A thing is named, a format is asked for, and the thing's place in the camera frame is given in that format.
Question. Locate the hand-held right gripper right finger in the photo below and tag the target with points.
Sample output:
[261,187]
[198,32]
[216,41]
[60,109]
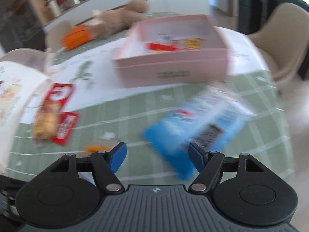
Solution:
[196,157]

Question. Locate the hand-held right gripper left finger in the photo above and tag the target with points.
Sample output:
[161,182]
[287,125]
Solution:
[118,157]

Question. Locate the small orange snack packet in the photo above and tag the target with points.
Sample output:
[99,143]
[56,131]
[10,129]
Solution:
[96,148]

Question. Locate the blue snack packet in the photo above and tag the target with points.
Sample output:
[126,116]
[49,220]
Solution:
[173,130]

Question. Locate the red packet white label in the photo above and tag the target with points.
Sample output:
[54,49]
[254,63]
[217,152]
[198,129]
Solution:
[66,128]
[61,93]

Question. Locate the clear bread packet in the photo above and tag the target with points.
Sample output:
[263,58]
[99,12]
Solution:
[45,123]

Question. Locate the pink cardboard box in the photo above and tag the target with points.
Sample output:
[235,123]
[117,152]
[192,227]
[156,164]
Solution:
[169,65]

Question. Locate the red orange rice cracker packet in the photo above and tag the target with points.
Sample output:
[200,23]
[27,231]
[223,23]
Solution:
[161,47]

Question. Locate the white printed snack packet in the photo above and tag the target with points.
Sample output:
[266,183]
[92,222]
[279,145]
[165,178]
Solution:
[166,38]

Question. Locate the white printed paper bag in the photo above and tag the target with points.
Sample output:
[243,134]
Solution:
[14,101]

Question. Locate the orange tissue pouch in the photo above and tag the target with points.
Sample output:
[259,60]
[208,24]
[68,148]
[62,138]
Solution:
[77,36]

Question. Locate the beige chair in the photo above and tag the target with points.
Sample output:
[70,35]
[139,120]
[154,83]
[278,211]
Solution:
[56,36]
[287,41]

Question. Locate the translucent white chair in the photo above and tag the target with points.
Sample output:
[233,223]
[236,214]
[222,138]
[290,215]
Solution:
[26,55]

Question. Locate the brown plush bear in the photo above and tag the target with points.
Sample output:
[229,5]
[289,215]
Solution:
[115,19]

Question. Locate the black water dispenser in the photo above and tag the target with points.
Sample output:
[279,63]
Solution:
[248,12]

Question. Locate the white sideboard cabinet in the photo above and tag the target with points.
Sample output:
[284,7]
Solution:
[173,2]

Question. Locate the steel mug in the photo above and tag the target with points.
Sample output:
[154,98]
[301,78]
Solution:
[72,0]

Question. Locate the glass door cabinet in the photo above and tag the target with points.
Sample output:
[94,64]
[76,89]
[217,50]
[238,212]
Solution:
[17,17]

